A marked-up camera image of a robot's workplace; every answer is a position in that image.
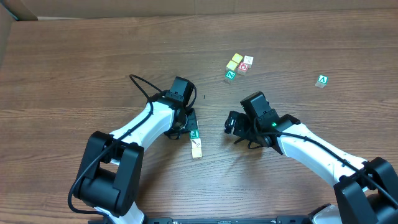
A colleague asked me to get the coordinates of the green letter F block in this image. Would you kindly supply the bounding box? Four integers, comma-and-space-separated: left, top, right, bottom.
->
190, 129, 200, 139

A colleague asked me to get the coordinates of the yellow letter G block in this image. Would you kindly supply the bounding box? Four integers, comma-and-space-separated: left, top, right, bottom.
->
192, 147, 203, 159

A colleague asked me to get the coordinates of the green letter Z block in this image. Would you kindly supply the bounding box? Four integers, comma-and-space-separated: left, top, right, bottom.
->
224, 70, 236, 84

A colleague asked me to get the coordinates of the red picture block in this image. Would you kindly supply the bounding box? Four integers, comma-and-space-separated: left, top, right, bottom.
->
237, 62, 249, 75

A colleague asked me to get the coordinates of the yellow block lower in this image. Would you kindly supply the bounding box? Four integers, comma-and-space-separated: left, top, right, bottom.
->
226, 60, 238, 72

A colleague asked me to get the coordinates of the white line-drawing block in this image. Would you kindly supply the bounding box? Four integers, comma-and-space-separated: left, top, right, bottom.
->
243, 55, 254, 69

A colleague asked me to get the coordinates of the yellow block upper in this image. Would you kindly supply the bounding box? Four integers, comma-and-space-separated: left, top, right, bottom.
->
232, 54, 243, 63

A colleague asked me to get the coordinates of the green letter A block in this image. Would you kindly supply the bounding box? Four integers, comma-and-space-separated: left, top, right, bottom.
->
315, 75, 329, 88

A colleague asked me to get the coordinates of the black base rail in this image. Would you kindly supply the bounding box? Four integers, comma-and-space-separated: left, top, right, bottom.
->
143, 215, 312, 224

